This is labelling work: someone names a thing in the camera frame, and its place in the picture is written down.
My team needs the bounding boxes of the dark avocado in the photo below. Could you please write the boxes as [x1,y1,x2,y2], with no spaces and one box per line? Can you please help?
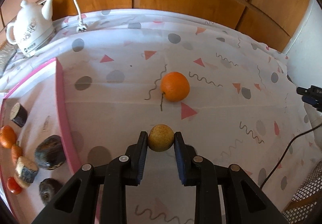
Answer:
[34,135,66,170]
[39,178,63,206]

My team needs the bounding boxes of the small red tomato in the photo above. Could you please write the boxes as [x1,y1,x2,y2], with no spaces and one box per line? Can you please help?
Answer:
[7,177,22,195]

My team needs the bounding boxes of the small yellow-brown round fruit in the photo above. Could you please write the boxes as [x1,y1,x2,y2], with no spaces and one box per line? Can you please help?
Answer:
[148,124,174,152]

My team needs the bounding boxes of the orange carrot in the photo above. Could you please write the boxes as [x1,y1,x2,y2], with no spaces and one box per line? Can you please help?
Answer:
[11,141,23,165]

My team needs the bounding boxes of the dark cut eggplant piece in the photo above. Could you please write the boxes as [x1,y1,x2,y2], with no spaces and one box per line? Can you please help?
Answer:
[9,103,28,128]

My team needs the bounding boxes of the large orange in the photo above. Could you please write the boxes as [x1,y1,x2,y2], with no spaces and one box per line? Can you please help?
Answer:
[160,72,190,102]

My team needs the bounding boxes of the woven mesh basket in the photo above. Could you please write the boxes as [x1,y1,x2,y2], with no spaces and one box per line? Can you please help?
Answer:
[282,161,321,223]

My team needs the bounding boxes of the pink-rimmed white tray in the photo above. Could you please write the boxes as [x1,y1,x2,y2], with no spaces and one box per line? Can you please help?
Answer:
[1,58,75,223]

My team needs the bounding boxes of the patterned white tablecloth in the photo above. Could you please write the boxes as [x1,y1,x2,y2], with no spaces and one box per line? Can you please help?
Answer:
[1,9,321,223]

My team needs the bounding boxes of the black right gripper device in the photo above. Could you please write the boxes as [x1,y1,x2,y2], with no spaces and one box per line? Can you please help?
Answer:
[296,85,322,112]

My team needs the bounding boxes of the silver ornate tissue box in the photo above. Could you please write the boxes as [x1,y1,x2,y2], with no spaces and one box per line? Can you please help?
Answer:
[0,41,18,77]

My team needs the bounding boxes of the white ceramic electric kettle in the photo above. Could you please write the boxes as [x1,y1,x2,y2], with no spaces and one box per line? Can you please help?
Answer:
[6,0,54,57]

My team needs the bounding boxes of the black cable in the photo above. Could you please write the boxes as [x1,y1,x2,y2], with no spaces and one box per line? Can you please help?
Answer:
[259,123,322,190]

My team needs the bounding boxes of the white power cable with plug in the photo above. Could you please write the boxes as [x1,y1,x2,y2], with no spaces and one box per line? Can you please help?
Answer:
[37,0,89,33]

